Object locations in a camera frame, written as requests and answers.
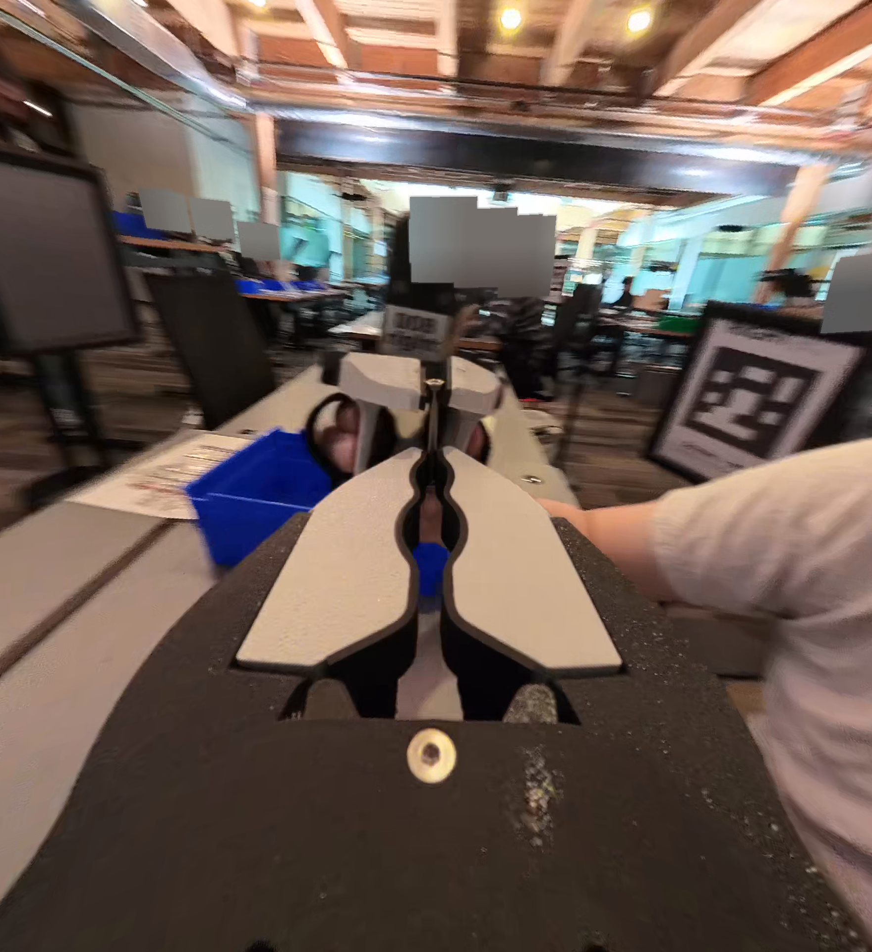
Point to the person's right forearm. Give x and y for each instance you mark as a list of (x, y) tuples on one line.
[(614, 543)]

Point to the round ceiling light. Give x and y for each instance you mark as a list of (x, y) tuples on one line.
[(639, 19), (511, 18)]

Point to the long metal bolt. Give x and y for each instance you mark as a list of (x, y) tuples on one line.
[(433, 424)]

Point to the blue plastic bin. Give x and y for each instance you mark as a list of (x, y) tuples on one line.
[(257, 491)]

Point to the person's right hand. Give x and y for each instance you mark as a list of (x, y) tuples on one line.
[(343, 442)]

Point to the black framed board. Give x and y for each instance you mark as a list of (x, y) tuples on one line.
[(41, 245)]

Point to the black office chair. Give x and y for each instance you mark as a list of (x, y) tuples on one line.
[(205, 349)]

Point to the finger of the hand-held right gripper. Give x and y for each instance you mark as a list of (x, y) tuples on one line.
[(473, 387), (384, 383)]

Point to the printed paper sheet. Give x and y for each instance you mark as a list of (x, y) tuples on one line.
[(153, 476)]

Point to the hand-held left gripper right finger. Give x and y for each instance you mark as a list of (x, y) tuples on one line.
[(525, 587)]

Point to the framed marker sign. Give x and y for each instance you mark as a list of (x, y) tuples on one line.
[(755, 394)]

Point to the person's white shirt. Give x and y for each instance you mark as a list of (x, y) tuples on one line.
[(815, 558)]

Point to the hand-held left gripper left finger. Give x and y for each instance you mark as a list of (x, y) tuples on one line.
[(331, 580)]

